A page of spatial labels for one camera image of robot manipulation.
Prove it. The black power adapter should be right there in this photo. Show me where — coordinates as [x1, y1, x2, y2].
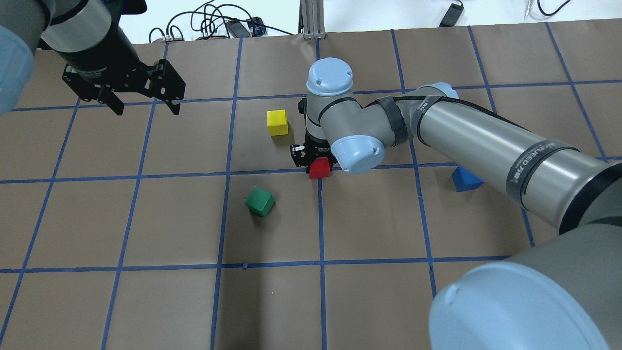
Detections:
[438, 2, 464, 27]

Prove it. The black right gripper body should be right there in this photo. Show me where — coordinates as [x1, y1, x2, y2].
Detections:
[290, 100, 336, 171]

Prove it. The brown paper table mat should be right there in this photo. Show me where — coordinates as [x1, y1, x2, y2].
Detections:
[0, 19, 621, 350]

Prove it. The blue wooden block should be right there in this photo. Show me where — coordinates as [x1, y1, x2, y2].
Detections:
[451, 166, 484, 193]

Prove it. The red wooden block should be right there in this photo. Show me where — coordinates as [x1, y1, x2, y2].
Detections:
[308, 157, 332, 179]

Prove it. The yellow wooden block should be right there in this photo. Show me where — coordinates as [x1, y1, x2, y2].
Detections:
[266, 109, 289, 137]

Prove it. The aluminium frame post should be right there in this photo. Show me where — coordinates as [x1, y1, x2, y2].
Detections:
[298, 0, 326, 40]

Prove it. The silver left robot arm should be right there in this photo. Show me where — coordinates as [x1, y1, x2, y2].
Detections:
[0, 0, 185, 115]

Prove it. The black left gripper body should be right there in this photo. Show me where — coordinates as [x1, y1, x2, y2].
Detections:
[62, 59, 186, 103]

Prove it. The black usb hub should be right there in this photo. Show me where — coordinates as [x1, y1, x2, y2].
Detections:
[225, 17, 267, 38]

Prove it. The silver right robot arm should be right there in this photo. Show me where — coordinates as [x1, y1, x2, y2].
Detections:
[290, 57, 621, 350]

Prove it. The green wooden block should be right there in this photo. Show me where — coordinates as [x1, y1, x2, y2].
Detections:
[244, 186, 276, 217]

